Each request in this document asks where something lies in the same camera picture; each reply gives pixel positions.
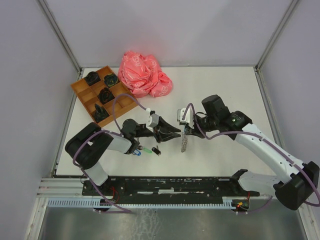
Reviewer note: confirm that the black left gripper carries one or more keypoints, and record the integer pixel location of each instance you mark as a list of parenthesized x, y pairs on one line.
[(159, 132)]

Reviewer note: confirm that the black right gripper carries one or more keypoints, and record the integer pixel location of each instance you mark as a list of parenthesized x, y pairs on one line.
[(195, 131)]

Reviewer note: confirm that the key with black tag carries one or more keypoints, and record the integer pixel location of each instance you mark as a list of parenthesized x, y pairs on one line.
[(156, 150)]

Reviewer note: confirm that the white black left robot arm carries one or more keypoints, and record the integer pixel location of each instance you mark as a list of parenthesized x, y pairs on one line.
[(87, 147)]

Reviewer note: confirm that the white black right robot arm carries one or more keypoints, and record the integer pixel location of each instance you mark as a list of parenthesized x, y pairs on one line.
[(293, 182)]

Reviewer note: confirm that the crumpled pink plastic bag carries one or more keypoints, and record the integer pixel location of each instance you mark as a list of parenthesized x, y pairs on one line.
[(143, 76)]

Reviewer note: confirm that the black rolled item lower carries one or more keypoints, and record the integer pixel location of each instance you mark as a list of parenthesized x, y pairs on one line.
[(100, 113)]

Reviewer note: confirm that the black rolled item centre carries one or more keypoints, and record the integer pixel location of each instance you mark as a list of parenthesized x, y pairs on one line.
[(105, 96)]

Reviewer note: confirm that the black yellow rolled item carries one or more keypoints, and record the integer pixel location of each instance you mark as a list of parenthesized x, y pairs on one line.
[(110, 80)]

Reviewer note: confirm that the brown wooden compartment tray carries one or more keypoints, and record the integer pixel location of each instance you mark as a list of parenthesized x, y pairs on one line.
[(123, 102)]

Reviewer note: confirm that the black rolled item top left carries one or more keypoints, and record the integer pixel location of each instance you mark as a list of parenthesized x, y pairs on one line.
[(92, 78)]

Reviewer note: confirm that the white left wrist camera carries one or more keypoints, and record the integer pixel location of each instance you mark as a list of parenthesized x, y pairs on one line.
[(153, 119)]

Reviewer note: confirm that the black metal base rail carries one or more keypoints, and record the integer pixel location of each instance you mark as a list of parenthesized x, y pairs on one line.
[(119, 187)]

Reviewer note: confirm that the white slotted cable duct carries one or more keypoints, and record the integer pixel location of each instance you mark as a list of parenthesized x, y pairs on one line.
[(163, 201)]

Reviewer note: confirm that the aluminium front frame rail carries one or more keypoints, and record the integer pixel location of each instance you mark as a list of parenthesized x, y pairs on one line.
[(60, 187)]

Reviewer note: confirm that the aluminium frame post right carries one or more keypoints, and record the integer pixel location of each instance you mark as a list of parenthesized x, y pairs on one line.
[(277, 33)]

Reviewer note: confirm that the aluminium frame post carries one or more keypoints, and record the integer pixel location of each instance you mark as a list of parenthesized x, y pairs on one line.
[(277, 33), (58, 33)]

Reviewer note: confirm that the aluminium frame post left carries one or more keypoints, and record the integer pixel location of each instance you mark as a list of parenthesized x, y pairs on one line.
[(58, 33)]

